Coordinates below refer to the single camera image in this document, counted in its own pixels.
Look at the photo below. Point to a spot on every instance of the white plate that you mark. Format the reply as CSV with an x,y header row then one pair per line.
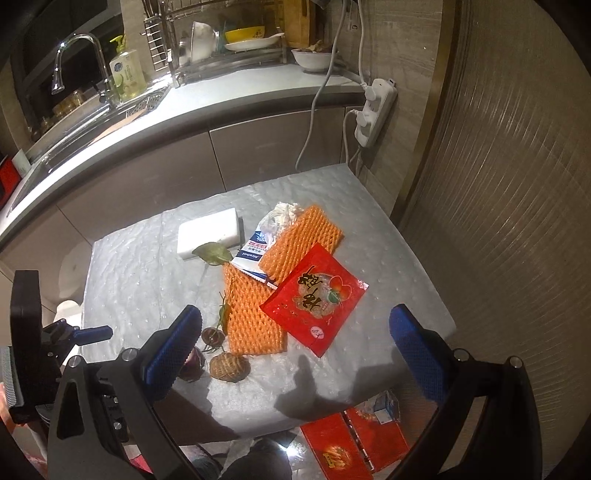
x,y
251,45

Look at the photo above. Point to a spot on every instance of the white cup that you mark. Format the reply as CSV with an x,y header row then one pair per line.
x,y
21,164

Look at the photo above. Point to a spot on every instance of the white and blue wipe packet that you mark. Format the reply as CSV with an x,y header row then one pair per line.
x,y
251,251

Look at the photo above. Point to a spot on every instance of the white padded table mat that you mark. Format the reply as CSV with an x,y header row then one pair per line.
x,y
138,277

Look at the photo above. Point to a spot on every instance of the white upended bowl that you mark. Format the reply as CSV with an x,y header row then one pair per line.
x,y
203,44

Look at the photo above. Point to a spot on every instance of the brown round fruit shell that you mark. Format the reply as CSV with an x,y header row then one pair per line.
x,y
212,339

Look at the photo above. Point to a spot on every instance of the wooden cutting board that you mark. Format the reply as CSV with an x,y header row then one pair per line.
x,y
300,23

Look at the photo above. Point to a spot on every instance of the red appliance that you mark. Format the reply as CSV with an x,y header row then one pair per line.
x,y
7,180

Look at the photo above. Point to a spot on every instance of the white bowl with food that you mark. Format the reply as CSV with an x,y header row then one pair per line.
x,y
318,62

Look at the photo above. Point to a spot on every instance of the green dried leaf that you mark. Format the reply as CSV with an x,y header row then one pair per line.
x,y
212,253

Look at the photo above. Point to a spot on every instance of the white power strip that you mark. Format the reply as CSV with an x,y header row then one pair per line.
x,y
379,107

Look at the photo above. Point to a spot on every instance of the steel kitchen sink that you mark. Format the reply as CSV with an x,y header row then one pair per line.
x,y
74,141

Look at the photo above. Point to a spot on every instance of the white round container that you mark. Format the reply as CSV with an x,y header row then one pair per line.
x,y
69,310

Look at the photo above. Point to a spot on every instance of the small blue and white carton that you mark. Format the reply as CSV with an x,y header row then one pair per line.
x,y
385,408

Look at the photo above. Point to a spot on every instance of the orange foam fruit net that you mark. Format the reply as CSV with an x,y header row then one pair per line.
x,y
300,240
251,318

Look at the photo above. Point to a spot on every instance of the chrome kitchen faucet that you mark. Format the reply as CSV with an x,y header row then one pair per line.
x,y
87,39

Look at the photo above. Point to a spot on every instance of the red printed snack packet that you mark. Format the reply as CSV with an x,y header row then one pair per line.
x,y
314,300

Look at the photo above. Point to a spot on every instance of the clear plastic wrapper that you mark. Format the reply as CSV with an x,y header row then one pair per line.
x,y
281,214

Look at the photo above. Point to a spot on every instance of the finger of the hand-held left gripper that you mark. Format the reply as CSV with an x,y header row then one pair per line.
x,y
94,333

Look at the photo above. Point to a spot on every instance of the ribbed glass sliding door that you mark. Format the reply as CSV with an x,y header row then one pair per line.
x,y
508,184

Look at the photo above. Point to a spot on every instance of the metal dish rack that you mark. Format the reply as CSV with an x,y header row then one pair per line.
x,y
159,50

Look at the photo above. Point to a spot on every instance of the dark red fruit peel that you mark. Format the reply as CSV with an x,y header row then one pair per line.
x,y
194,367

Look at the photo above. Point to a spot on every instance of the dish soap pump bottle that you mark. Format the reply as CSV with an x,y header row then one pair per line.
x,y
127,74

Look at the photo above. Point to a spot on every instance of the yellow bowl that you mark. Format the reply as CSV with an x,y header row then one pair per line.
x,y
244,33

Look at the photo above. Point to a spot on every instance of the amber glass jars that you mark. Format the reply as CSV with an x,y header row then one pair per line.
x,y
69,104

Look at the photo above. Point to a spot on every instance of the white foam block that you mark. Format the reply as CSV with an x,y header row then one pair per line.
x,y
207,230

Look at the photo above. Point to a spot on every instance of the person's dark trouser leg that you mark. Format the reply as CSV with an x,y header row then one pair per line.
x,y
254,461

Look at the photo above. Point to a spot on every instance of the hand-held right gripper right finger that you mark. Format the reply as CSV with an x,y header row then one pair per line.
x,y
418,355

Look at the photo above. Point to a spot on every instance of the grey kitchen counter cabinet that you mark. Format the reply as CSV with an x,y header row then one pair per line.
x,y
258,152

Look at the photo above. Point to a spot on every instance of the thin twig with green leaf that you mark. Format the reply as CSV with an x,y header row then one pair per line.
x,y
225,314

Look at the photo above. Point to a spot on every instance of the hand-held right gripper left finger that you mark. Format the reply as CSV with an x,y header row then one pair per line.
x,y
173,355

